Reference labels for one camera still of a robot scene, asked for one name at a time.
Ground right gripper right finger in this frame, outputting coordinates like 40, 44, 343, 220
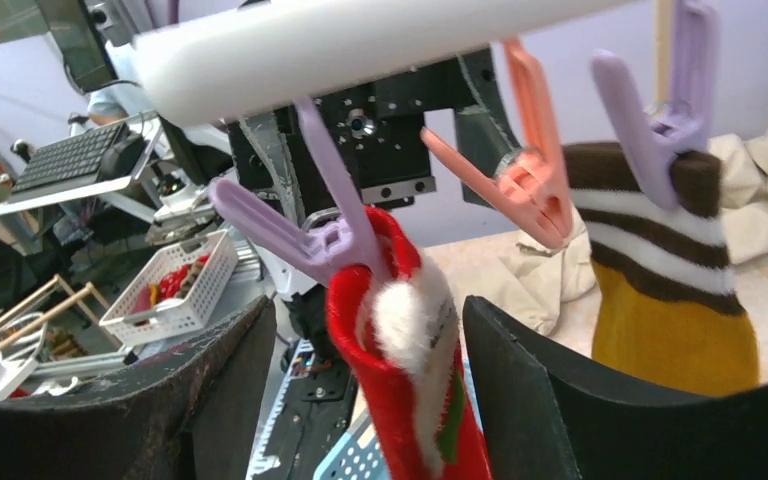
462, 296, 768, 479

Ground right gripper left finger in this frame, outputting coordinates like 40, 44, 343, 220
0, 297, 276, 479

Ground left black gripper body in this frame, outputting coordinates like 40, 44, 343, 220
226, 48, 520, 224

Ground purple clothes clip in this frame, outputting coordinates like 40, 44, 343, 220
591, 1, 720, 210
208, 95, 395, 287

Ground mustard yellow sock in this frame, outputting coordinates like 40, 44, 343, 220
564, 142, 760, 396

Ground red Santa Christmas sock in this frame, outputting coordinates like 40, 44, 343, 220
326, 207, 492, 479

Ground white plastic clip hanger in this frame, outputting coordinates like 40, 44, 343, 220
134, 0, 615, 127

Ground salmon clothes clip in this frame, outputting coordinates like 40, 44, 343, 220
420, 39, 573, 249

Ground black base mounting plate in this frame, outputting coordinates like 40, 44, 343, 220
246, 339, 358, 479

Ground white basket with items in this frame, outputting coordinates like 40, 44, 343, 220
100, 230, 238, 347

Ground blue plastic basket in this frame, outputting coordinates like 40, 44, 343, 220
312, 370, 485, 480

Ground spare wooden rack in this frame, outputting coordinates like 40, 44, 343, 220
0, 274, 130, 361

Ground black keyboard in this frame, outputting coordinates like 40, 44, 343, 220
12, 123, 131, 196

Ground beige crumpled cloth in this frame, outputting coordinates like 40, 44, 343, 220
496, 135, 768, 336

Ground wooden clothes rack frame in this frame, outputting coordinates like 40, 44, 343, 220
654, 0, 675, 107

